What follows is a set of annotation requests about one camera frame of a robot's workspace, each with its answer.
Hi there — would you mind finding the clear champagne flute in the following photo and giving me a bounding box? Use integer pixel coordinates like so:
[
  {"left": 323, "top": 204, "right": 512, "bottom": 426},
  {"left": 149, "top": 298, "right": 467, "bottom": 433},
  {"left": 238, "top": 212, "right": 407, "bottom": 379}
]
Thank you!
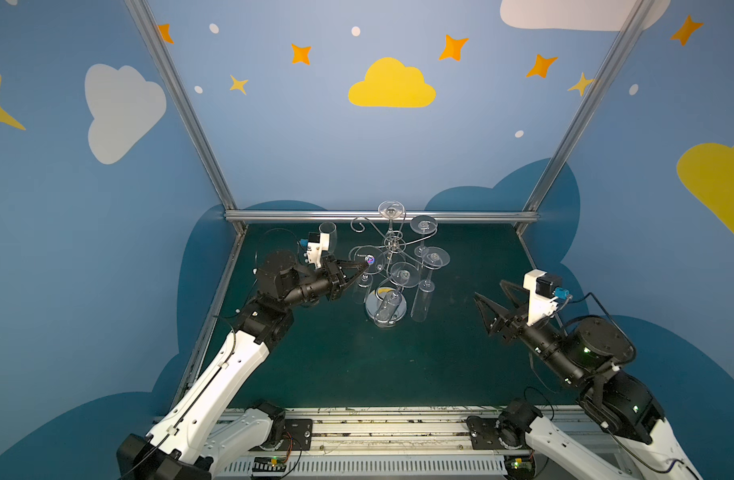
[
  {"left": 410, "top": 215, "right": 438, "bottom": 258},
  {"left": 378, "top": 200, "right": 406, "bottom": 238},
  {"left": 352, "top": 246, "right": 385, "bottom": 304},
  {"left": 410, "top": 247, "right": 450, "bottom": 322},
  {"left": 373, "top": 262, "right": 420, "bottom": 328},
  {"left": 319, "top": 222, "right": 338, "bottom": 254}
]

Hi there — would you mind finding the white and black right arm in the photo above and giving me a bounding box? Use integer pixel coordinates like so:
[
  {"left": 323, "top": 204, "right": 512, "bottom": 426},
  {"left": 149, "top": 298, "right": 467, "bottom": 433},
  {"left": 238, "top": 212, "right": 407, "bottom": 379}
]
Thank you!
[{"left": 466, "top": 270, "right": 700, "bottom": 479}]

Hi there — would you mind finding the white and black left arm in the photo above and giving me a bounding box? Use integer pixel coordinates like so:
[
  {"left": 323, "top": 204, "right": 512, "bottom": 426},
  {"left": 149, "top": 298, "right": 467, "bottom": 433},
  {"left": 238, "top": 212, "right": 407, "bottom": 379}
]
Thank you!
[{"left": 116, "top": 250, "right": 369, "bottom": 479}]

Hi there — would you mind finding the clear champagne flute front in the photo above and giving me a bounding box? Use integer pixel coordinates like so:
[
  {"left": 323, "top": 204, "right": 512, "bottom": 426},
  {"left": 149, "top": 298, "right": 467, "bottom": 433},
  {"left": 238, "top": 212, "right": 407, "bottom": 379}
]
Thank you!
[{"left": 373, "top": 262, "right": 420, "bottom": 328}]

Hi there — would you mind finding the small circuit board right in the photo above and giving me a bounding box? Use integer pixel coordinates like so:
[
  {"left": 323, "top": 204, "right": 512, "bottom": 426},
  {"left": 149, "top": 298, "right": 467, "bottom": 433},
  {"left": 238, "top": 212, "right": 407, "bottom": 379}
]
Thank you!
[{"left": 504, "top": 457, "right": 536, "bottom": 480}]

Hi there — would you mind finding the small circuit board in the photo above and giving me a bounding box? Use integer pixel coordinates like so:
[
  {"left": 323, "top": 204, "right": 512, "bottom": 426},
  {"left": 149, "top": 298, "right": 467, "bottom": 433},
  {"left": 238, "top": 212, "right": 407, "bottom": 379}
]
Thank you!
[
  {"left": 504, "top": 457, "right": 536, "bottom": 480},
  {"left": 250, "top": 456, "right": 294, "bottom": 477}
]

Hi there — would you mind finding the small circuit board left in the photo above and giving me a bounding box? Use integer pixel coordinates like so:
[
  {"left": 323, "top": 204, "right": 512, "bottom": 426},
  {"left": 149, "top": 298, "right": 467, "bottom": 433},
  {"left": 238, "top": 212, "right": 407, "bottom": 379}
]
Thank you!
[{"left": 250, "top": 456, "right": 294, "bottom": 477}]

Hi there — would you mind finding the chrome wire wine glass rack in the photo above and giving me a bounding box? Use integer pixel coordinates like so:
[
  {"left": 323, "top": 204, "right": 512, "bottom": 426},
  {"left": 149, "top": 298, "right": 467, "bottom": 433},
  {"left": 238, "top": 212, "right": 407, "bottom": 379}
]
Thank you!
[{"left": 348, "top": 218, "right": 422, "bottom": 327}]

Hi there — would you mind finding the aluminium frame back rail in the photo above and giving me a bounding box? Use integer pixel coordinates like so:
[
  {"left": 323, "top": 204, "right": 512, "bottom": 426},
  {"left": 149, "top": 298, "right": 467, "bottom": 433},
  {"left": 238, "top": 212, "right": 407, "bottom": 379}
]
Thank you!
[{"left": 224, "top": 209, "right": 539, "bottom": 224}]

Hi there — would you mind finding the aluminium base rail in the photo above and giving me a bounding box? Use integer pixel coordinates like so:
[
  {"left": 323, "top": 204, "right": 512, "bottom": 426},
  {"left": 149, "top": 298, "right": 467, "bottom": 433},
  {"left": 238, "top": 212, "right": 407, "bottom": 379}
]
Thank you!
[{"left": 129, "top": 405, "right": 602, "bottom": 480}]

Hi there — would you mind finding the aluminium frame right post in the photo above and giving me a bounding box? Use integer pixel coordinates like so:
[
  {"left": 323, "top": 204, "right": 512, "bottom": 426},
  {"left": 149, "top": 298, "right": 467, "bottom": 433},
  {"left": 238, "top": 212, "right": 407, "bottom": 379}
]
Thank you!
[{"left": 522, "top": 0, "right": 655, "bottom": 223}]

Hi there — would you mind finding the aluminium frame post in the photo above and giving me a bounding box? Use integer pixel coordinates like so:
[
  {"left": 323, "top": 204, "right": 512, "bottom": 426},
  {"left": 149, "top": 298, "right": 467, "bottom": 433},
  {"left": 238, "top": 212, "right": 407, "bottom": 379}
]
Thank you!
[
  {"left": 522, "top": 0, "right": 655, "bottom": 223},
  {"left": 124, "top": 0, "right": 236, "bottom": 210}
]

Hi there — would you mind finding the aluminium frame left post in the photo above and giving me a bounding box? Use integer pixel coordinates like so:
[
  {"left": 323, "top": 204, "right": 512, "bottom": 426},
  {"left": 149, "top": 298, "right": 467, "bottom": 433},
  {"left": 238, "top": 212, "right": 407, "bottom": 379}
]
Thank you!
[{"left": 124, "top": 0, "right": 236, "bottom": 210}]

